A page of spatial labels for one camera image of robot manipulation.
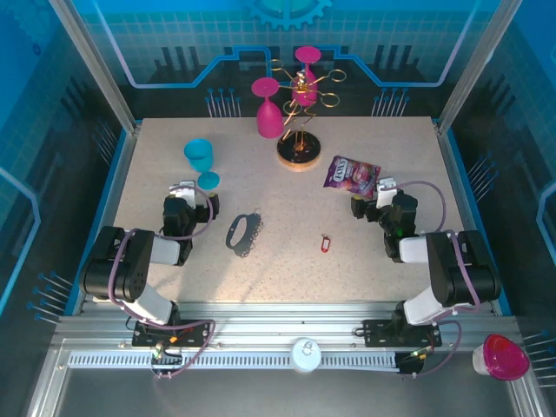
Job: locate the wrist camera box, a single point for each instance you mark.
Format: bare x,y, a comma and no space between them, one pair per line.
385,191
182,190

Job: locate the purple candy bag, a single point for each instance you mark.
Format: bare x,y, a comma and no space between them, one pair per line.
347,174

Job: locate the pink plastic goblet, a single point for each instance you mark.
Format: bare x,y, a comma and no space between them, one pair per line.
268,119
307,54

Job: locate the pink and white plastic cup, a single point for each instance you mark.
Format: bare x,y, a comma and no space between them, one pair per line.
504,356

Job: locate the white round cap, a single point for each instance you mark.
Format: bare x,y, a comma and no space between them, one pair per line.
306,360

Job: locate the cyan plastic goblet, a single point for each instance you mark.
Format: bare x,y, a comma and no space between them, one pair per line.
200,156

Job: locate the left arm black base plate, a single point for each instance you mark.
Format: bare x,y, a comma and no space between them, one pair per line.
191,334

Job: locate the aluminium mounting rail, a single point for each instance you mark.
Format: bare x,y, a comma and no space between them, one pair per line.
282,319

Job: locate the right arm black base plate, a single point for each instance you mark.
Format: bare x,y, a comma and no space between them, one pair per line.
378,332

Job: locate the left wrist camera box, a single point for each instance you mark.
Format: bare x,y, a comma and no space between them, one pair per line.
182,190

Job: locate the red key tag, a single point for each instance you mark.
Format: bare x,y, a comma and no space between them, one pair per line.
324,246

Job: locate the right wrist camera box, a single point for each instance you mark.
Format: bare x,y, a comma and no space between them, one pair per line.
385,191

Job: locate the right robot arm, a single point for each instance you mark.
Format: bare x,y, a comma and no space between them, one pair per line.
452,269

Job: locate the aluminium frame post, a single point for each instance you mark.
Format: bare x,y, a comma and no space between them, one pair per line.
478,65
93,65

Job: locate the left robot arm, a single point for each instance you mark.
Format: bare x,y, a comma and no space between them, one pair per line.
126,269

